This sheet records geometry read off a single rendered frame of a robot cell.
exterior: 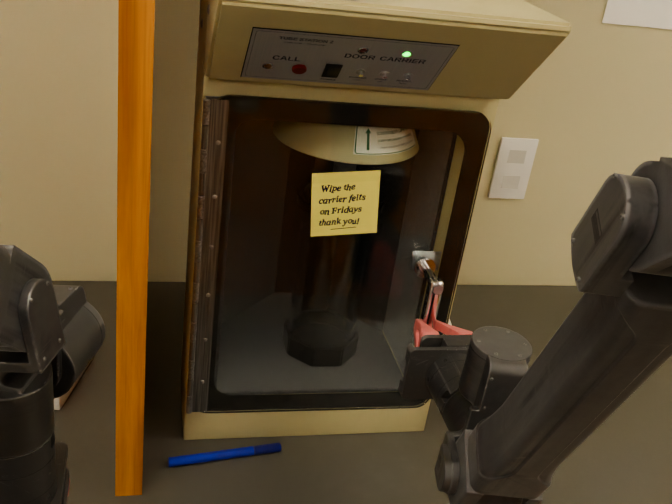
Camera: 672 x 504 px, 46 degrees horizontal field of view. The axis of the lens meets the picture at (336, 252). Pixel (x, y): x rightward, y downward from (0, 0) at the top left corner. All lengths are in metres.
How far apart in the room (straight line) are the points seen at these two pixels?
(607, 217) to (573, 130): 1.05
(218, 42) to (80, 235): 0.69
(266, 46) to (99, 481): 0.54
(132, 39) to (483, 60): 0.33
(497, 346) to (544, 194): 0.78
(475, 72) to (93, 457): 0.63
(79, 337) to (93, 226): 0.76
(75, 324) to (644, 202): 0.40
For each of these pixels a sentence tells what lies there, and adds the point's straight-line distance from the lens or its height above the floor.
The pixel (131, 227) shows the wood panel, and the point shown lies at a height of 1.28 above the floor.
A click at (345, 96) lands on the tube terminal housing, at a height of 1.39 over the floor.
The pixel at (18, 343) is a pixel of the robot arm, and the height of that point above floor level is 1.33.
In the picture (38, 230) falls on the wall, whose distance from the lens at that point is 1.38.
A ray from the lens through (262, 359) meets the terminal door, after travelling 0.97.
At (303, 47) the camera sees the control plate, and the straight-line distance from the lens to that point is 0.75.
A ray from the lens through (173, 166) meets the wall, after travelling 1.32.
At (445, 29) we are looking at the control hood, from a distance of 0.74.
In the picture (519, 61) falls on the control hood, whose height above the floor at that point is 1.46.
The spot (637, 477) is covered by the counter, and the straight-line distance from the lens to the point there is 1.17.
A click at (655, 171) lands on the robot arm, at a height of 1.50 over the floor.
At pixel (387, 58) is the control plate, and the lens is 0.77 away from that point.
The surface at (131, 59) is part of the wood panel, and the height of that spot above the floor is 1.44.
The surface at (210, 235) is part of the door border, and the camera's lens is 0.88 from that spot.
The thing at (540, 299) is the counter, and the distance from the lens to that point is 1.51.
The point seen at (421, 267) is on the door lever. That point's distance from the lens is 0.94.
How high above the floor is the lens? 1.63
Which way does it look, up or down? 27 degrees down
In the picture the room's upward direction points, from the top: 8 degrees clockwise
